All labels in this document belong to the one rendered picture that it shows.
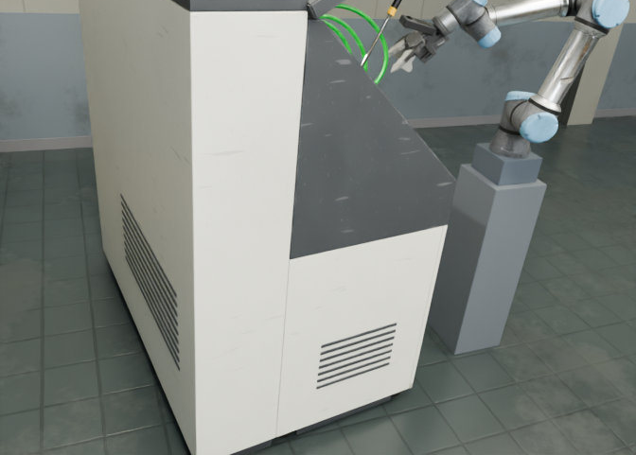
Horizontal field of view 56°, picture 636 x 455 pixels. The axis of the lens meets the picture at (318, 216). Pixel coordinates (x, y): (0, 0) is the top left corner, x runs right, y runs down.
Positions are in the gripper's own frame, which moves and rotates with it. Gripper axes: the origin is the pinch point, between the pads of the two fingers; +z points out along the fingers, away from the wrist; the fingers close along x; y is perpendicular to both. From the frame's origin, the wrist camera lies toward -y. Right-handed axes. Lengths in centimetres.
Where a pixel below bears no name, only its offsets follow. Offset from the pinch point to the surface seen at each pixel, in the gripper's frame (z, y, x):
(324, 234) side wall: 42, -3, -49
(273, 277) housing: 59, -7, -55
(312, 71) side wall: 13, -41, -41
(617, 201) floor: -55, 272, 82
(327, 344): 68, 29, -58
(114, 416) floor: 150, 11, -44
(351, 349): 66, 40, -57
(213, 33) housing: 22, -66, -44
